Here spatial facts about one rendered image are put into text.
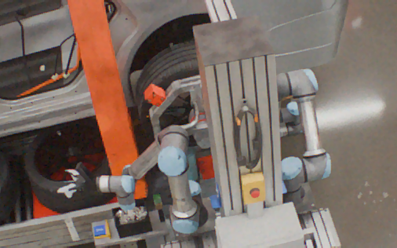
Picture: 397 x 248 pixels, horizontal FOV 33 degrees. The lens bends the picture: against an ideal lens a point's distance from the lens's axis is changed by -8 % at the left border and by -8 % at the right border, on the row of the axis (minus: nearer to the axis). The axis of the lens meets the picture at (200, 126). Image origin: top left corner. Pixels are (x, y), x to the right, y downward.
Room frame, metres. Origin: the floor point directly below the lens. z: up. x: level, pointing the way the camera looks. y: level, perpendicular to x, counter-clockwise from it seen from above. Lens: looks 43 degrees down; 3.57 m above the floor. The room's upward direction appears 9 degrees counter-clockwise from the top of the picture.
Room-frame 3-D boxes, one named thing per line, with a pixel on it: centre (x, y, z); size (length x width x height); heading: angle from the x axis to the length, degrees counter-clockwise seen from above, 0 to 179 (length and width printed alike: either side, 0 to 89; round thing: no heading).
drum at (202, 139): (2.89, -0.02, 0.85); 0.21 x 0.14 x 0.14; 6
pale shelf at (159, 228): (2.59, 0.49, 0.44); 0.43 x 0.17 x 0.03; 96
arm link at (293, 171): (2.33, -0.40, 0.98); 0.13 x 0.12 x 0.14; 93
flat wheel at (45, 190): (3.22, 0.83, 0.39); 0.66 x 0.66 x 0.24
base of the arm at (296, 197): (2.33, -0.39, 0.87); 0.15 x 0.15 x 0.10
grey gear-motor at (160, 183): (3.11, 0.27, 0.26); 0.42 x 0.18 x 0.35; 6
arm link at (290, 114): (2.78, -0.48, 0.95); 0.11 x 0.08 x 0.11; 93
